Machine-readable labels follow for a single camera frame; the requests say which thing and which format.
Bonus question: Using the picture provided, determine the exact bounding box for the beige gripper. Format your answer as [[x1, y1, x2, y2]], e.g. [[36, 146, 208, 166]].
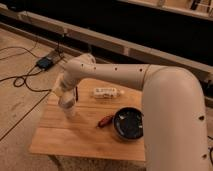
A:
[[53, 74, 74, 97]]

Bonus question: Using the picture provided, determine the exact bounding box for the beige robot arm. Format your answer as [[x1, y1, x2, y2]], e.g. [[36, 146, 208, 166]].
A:
[[54, 54, 209, 171]]

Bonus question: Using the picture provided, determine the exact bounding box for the wooden table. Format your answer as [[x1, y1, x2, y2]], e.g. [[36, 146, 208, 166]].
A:
[[29, 79, 145, 161]]

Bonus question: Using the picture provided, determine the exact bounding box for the red brown small tool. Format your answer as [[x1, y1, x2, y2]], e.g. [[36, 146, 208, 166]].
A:
[[97, 115, 113, 128]]

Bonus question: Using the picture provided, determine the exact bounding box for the dark round bowl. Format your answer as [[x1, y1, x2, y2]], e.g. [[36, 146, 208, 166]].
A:
[[113, 107, 143, 141]]

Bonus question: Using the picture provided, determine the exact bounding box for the black floor cable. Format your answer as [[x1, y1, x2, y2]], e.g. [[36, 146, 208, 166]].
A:
[[0, 42, 68, 141]]

